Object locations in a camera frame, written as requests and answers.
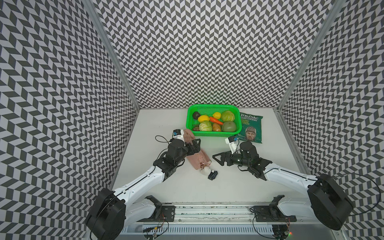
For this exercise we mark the green plastic basket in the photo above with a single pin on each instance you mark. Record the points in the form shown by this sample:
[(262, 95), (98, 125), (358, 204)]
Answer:
[(209, 110)]

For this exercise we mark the brown potato toy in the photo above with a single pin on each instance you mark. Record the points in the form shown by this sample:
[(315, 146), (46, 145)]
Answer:
[(216, 127)]

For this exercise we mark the green cabbage toy front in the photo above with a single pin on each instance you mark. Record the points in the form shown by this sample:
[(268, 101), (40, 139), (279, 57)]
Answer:
[(205, 126)]

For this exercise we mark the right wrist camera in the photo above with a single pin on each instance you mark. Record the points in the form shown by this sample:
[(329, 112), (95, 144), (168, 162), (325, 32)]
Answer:
[(232, 142)]

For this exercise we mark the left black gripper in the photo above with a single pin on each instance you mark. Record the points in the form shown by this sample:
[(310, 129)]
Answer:
[(190, 147)]

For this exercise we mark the orange carrot toy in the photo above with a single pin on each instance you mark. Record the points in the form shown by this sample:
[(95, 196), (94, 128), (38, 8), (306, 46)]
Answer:
[(215, 121)]

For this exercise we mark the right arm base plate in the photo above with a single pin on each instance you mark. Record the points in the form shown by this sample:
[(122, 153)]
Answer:
[(271, 213)]

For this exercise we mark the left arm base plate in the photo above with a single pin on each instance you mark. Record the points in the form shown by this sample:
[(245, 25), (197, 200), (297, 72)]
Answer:
[(161, 211)]

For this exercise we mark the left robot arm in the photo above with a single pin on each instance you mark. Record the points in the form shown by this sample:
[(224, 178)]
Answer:
[(114, 210)]

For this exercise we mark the yellow lemon toy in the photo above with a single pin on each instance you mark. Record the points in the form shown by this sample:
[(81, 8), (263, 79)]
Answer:
[(217, 115)]

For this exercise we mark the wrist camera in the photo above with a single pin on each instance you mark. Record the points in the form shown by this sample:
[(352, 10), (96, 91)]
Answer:
[(178, 134), (232, 142)]

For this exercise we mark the white black keychain decoration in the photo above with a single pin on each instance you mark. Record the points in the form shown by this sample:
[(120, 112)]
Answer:
[(206, 170)]

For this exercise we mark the dark avocado toy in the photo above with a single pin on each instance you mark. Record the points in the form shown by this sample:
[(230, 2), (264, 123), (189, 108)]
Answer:
[(196, 115)]

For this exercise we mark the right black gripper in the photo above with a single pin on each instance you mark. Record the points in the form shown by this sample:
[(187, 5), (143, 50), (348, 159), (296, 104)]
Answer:
[(229, 159)]

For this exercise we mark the pink corduroy pouch bag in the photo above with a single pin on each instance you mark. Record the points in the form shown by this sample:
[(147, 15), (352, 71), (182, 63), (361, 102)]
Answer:
[(199, 160)]

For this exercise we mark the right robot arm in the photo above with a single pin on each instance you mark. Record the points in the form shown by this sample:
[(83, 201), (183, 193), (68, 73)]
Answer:
[(323, 199)]

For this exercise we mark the green chips bag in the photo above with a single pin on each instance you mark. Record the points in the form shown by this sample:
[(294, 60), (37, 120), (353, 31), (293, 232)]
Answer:
[(251, 128)]

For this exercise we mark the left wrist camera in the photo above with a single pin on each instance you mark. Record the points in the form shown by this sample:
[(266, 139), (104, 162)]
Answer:
[(178, 134)]

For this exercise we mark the green apple toy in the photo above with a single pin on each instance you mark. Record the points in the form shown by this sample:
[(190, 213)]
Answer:
[(229, 126)]

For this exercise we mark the green cabbage toy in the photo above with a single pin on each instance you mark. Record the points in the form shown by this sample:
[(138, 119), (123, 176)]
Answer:
[(227, 116), (205, 126)]

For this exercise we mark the green cabbage toy back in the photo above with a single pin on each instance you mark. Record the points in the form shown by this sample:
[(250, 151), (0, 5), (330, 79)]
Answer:
[(227, 116)]

